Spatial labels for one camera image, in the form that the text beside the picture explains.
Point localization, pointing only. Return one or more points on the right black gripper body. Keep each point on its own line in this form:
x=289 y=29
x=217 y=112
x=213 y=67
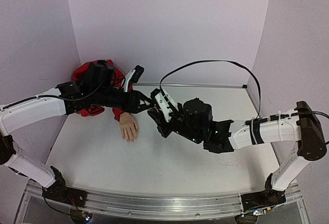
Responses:
x=164 y=120

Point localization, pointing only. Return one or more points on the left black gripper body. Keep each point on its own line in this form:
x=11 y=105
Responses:
x=126 y=105

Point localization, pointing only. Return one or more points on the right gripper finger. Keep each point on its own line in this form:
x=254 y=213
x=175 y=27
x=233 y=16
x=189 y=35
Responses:
x=162 y=109
x=159 y=119

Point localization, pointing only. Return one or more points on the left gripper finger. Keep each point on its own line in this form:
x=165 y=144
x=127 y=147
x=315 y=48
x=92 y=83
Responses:
x=142 y=107
x=145 y=100

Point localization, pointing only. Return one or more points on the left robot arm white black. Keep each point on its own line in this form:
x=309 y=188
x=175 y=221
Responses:
x=97 y=83

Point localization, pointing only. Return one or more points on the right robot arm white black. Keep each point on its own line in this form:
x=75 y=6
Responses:
x=193 y=121

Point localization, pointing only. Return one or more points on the mannequin hand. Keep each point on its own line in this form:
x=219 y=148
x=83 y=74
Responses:
x=129 y=127

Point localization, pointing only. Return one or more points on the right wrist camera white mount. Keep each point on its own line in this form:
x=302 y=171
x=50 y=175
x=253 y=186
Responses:
x=161 y=98

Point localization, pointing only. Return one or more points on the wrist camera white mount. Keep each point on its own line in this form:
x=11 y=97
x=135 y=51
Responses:
x=132 y=77
x=161 y=98

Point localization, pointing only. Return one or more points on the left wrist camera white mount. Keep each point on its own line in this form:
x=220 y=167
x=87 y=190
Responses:
x=132 y=77

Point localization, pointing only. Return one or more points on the aluminium front rail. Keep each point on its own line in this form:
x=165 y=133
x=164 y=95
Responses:
x=172 y=208

